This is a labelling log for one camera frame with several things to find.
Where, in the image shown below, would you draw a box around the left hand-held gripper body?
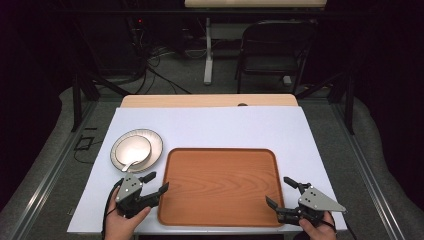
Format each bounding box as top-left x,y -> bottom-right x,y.
114,172 -> 160,219

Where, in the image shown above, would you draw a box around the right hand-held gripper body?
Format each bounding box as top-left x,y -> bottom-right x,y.
277,182 -> 348,228

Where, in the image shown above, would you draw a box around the person's right hand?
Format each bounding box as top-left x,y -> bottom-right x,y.
298,211 -> 338,240

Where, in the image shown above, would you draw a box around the person's left hand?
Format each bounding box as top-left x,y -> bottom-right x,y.
104,189 -> 152,240

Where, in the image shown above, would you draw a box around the white spoon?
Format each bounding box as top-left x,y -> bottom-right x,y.
121,159 -> 144,173

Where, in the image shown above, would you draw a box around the white bowl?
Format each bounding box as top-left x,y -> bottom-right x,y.
114,134 -> 153,167

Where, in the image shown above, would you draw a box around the brown wooden tray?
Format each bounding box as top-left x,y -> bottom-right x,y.
156,147 -> 286,229

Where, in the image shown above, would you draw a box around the white table mat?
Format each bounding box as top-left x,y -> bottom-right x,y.
66,106 -> 348,235

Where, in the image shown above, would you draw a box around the black metal stand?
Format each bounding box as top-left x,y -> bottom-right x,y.
295,70 -> 356,136
71,71 -> 132,133

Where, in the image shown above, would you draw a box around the white metal table leg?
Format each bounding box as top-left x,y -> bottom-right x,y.
202,17 -> 215,86

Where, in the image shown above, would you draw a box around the black folding chair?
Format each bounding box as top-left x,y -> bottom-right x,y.
234,19 -> 318,95

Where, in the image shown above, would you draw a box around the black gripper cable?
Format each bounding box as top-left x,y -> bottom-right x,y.
100,178 -> 125,240
327,211 -> 358,240

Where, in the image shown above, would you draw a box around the aluminium frame rail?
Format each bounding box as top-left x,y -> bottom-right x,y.
329,99 -> 407,240
9,99 -> 98,240

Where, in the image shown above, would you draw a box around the thin black floor cable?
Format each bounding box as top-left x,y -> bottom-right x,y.
73,134 -> 105,165

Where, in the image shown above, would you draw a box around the black floor cables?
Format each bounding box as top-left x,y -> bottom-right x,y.
131,44 -> 193,96

